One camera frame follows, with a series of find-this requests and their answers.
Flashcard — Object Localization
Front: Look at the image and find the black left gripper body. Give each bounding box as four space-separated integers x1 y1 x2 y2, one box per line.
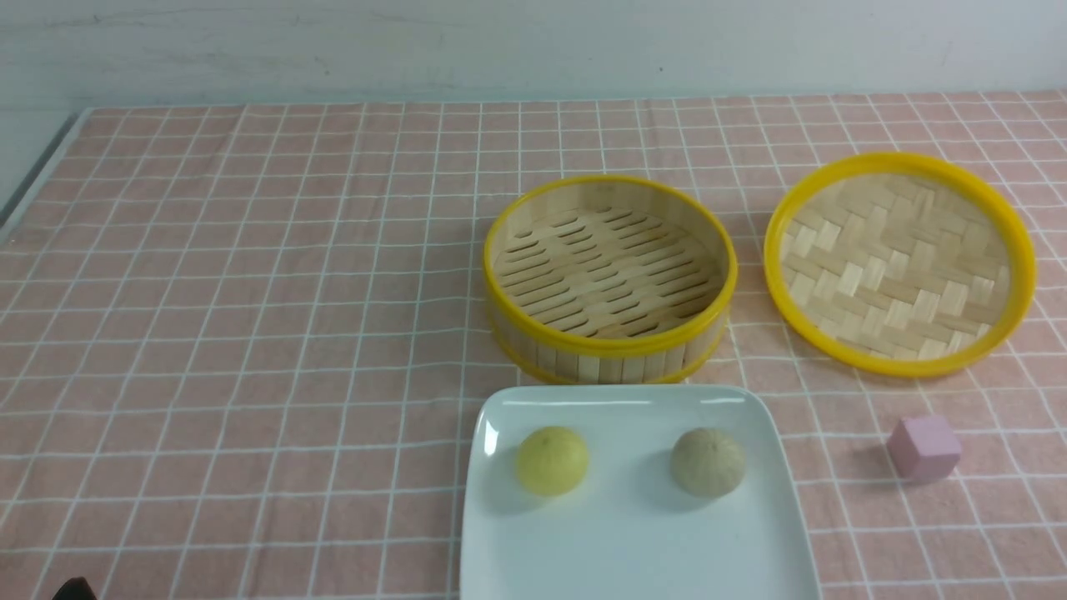
51 577 97 600

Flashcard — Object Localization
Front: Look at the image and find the yellow steamed bun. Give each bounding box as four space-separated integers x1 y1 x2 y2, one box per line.
514 426 590 498

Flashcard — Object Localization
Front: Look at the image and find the beige steamed bun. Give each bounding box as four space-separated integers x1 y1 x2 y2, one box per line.
669 427 747 500

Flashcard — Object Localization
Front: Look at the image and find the bamboo steamer lid yellow rim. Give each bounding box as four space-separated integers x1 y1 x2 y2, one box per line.
763 152 1038 378

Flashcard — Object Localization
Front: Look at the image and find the white square plate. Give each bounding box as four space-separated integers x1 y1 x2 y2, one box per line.
458 384 822 599

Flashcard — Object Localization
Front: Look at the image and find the pink checkered tablecloth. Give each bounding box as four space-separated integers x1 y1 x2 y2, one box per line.
1 90 1066 599

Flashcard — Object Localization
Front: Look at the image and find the bamboo steamer basket yellow rim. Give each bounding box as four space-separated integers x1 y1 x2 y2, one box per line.
483 174 739 385

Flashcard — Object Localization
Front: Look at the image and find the pink cube block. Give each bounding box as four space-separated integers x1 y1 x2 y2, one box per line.
885 414 964 481

